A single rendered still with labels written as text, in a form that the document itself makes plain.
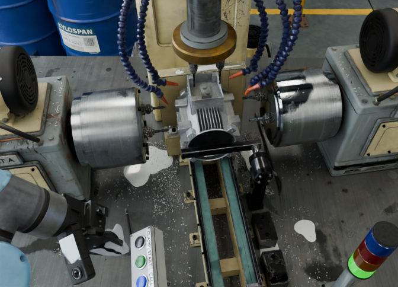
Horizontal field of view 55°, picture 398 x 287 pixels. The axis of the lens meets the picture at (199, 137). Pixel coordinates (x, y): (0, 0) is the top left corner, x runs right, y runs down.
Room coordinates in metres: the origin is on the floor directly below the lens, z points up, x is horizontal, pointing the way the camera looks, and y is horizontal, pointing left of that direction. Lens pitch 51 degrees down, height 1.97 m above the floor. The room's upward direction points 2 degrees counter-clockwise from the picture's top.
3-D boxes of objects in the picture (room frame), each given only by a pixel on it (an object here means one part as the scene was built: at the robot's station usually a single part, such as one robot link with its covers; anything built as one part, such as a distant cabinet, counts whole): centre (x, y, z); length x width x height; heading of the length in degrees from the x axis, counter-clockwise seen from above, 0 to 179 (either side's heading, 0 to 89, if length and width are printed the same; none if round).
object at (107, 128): (0.80, 0.32, 1.04); 0.37 x 0.25 x 0.25; 97
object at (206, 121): (0.84, -0.03, 1.01); 0.20 x 0.19 x 0.19; 7
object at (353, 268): (0.34, -0.39, 1.05); 0.06 x 0.06 x 0.04
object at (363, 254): (0.34, -0.39, 1.14); 0.06 x 0.06 x 0.04
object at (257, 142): (0.73, -0.07, 1.01); 0.26 x 0.04 x 0.03; 97
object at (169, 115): (0.99, -0.01, 0.97); 0.30 x 0.11 x 0.34; 97
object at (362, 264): (0.34, -0.39, 1.10); 0.06 x 0.06 x 0.04
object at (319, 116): (0.88, -0.36, 1.04); 0.41 x 0.25 x 0.25; 97
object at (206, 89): (0.88, -0.02, 1.11); 0.12 x 0.11 x 0.07; 7
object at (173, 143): (0.90, 0.09, 0.86); 0.07 x 0.06 x 0.12; 97
